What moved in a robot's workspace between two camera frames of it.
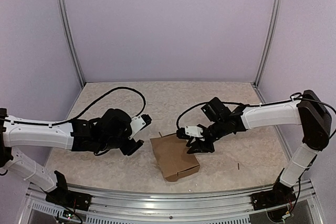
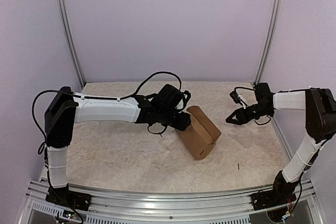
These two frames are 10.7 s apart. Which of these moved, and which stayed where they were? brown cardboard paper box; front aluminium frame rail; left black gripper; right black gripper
Moved: brown cardboard paper box; right black gripper; left black gripper
Stayed: front aluminium frame rail
